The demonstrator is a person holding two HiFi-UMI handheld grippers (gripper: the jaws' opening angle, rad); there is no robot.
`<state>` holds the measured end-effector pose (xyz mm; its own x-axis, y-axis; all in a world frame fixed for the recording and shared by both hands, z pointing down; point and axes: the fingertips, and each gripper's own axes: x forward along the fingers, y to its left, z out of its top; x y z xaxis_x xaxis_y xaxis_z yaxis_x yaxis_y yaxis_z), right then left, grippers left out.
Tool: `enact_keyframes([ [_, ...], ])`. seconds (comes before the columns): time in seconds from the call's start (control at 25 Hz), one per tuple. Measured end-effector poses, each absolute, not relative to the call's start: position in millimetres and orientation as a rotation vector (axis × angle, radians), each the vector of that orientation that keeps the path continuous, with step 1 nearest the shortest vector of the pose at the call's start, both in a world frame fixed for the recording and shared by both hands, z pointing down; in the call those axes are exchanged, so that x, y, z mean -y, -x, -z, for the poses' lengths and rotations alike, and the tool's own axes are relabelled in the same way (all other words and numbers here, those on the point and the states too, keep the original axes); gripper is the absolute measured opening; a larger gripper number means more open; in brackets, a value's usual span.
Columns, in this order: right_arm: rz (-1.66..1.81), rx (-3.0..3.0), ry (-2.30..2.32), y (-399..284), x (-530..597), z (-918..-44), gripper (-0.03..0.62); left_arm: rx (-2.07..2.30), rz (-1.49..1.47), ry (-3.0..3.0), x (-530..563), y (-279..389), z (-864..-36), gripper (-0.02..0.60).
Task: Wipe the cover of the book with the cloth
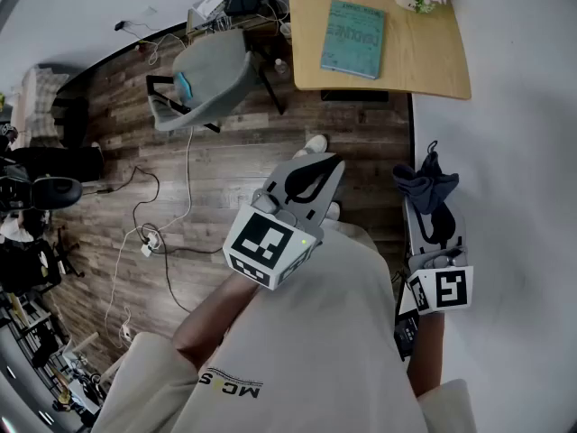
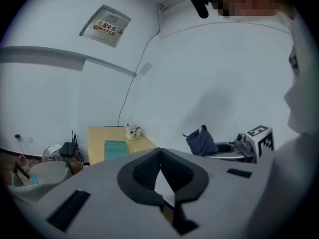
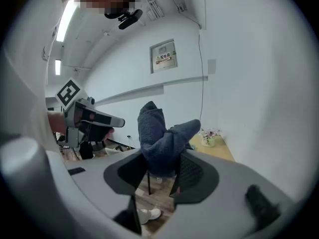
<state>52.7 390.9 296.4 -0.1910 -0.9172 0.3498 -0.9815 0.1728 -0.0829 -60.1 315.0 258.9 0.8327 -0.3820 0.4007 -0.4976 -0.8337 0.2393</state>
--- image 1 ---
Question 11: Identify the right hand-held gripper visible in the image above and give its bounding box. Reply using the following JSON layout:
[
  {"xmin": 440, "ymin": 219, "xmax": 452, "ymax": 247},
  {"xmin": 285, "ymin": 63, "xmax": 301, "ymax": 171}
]
[{"xmin": 402, "ymin": 195, "xmax": 475, "ymax": 318}]

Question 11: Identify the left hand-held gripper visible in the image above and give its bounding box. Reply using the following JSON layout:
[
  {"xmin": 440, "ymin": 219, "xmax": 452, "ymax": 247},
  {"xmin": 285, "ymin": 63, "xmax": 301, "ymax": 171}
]
[{"xmin": 223, "ymin": 152, "xmax": 346, "ymax": 293}]

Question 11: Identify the dark blue cloth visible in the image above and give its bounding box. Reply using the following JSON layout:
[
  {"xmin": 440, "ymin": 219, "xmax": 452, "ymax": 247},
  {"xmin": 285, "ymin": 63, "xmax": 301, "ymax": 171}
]
[{"xmin": 392, "ymin": 140, "xmax": 461, "ymax": 217}]

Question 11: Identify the teal book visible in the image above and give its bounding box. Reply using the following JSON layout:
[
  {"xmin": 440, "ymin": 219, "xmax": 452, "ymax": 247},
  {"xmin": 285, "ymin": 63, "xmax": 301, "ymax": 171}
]
[{"xmin": 320, "ymin": 0, "xmax": 387, "ymax": 81}]

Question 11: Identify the person's right forearm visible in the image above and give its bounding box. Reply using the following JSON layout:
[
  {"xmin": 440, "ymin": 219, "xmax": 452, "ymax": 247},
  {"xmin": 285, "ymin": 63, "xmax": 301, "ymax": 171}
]
[{"xmin": 407, "ymin": 311, "xmax": 448, "ymax": 399}]

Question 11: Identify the person's left forearm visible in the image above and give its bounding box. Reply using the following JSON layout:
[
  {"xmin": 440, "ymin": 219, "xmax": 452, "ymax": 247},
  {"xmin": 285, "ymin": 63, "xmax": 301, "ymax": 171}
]
[{"xmin": 172, "ymin": 271, "xmax": 262, "ymax": 372}]

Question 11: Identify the person's white shoe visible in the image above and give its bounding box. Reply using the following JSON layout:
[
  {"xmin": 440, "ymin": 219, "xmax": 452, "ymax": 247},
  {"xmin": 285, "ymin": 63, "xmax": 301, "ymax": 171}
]
[{"xmin": 291, "ymin": 134, "xmax": 329, "ymax": 160}]

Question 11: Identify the black battery pack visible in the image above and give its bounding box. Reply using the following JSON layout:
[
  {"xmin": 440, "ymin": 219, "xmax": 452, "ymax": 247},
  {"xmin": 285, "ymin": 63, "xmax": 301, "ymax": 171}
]
[{"xmin": 393, "ymin": 310, "xmax": 421, "ymax": 361}]

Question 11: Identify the grey shell chair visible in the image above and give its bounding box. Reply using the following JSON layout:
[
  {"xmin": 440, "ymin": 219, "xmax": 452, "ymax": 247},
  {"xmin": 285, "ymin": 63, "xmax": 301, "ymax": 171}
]
[{"xmin": 145, "ymin": 28, "xmax": 289, "ymax": 134}]

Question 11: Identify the person's beige shirt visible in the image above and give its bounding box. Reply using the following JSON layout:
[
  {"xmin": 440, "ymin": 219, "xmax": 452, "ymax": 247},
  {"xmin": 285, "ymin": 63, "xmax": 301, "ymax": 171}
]
[{"xmin": 91, "ymin": 220, "xmax": 480, "ymax": 433}]

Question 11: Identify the white power strip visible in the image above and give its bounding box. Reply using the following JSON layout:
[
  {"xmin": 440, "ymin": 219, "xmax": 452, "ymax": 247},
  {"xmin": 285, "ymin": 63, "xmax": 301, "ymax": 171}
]
[{"xmin": 140, "ymin": 229, "xmax": 160, "ymax": 258}]

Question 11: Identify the white box device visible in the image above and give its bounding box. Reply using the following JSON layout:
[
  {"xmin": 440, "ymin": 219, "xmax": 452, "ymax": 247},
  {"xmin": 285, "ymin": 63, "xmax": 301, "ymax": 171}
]
[{"xmin": 190, "ymin": 0, "xmax": 232, "ymax": 20}]

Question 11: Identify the black office chair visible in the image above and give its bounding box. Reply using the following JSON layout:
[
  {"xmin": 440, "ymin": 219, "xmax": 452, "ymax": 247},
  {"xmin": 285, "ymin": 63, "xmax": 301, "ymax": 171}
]
[{"xmin": 0, "ymin": 175, "xmax": 85, "ymax": 212}]

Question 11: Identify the table with checkered cloth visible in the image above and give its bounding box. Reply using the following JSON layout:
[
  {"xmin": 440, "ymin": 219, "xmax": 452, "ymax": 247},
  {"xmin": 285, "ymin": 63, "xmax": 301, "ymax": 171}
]
[{"xmin": 8, "ymin": 65, "xmax": 69, "ymax": 149}]

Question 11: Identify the white cable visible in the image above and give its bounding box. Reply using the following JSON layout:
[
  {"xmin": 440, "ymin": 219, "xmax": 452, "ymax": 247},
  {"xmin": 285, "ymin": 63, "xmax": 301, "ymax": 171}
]
[{"xmin": 104, "ymin": 125, "xmax": 196, "ymax": 349}]

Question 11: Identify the black floor cable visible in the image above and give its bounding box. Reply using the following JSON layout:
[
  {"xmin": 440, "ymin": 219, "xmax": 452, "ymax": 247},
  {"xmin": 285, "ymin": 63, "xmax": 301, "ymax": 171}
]
[{"xmin": 131, "ymin": 165, "xmax": 215, "ymax": 315}]

